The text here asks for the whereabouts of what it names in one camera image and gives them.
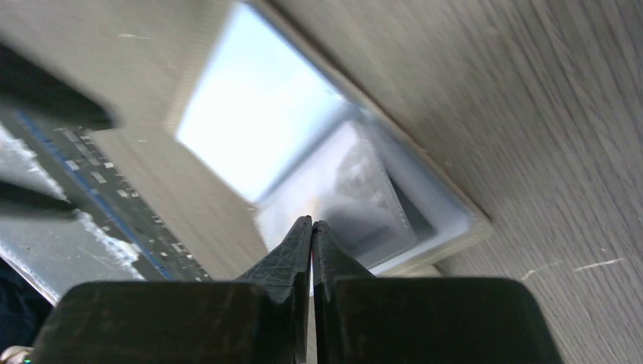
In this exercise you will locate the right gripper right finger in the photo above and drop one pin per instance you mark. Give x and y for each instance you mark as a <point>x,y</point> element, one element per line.
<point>361,318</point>

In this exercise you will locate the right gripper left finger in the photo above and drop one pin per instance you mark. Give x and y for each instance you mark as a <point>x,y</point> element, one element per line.
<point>259,317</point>

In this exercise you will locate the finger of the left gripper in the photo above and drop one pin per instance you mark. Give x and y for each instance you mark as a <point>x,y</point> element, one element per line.
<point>27,85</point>
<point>22,202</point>

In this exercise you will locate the grey card holder wallet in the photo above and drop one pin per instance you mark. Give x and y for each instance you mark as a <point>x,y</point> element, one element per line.
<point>257,96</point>

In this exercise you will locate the black white credit card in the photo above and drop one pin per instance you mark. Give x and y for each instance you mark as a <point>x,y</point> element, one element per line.
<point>343,182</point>

